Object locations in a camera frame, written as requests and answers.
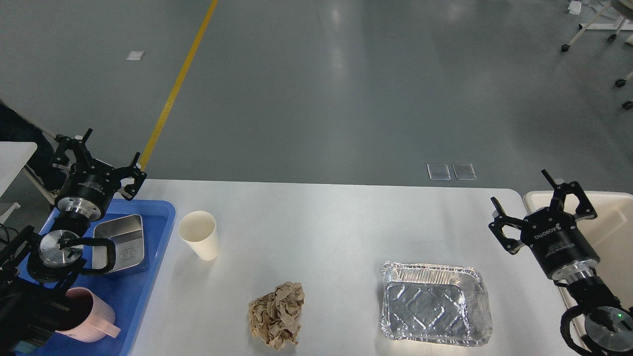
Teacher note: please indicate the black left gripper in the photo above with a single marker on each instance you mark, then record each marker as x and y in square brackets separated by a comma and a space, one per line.
[89, 188]

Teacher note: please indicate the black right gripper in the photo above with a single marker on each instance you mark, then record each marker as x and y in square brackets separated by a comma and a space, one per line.
[552, 234]

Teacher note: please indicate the stainless steel rectangular container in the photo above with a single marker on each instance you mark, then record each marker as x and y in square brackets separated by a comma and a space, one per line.
[127, 234]

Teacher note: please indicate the pink ribbed mug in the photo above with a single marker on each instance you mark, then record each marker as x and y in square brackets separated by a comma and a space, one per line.
[89, 318]

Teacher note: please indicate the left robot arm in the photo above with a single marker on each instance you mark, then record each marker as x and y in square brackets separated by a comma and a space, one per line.
[37, 270]

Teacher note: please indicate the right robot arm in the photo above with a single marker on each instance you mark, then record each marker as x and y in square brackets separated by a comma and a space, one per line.
[598, 324]

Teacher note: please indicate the beige plastic bin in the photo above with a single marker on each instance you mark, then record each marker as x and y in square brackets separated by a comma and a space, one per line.
[611, 236]

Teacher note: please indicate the right floor plate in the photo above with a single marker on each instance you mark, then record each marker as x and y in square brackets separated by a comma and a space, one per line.
[464, 171]

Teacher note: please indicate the floor plate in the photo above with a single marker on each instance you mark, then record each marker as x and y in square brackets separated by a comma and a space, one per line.
[464, 171]
[440, 172]

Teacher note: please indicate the white paper cup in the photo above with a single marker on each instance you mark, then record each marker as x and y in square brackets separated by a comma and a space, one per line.
[199, 230]

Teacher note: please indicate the left floor plate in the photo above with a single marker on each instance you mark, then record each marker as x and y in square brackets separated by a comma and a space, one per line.
[440, 172]

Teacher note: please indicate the aluminium foil tray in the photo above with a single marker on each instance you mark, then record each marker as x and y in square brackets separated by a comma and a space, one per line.
[440, 304]

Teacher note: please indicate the blue plastic tray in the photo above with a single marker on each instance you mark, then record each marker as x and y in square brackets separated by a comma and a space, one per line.
[128, 294]

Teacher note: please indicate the crumpled brown paper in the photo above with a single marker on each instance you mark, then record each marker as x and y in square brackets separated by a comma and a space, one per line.
[274, 317]

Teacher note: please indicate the white cart frame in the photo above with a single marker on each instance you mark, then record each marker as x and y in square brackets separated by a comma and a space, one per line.
[624, 17]

